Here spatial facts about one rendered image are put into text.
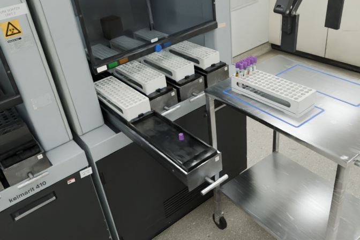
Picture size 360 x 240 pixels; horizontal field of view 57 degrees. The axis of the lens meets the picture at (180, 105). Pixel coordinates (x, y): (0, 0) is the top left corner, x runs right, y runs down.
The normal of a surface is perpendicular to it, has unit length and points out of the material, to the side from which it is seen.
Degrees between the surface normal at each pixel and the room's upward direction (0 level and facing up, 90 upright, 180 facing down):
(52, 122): 90
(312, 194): 0
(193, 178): 90
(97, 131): 0
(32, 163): 90
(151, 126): 0
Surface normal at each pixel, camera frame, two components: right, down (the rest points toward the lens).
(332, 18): -0.80, 0.40
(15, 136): 0.61, 0.35
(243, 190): -0.11, -0.85
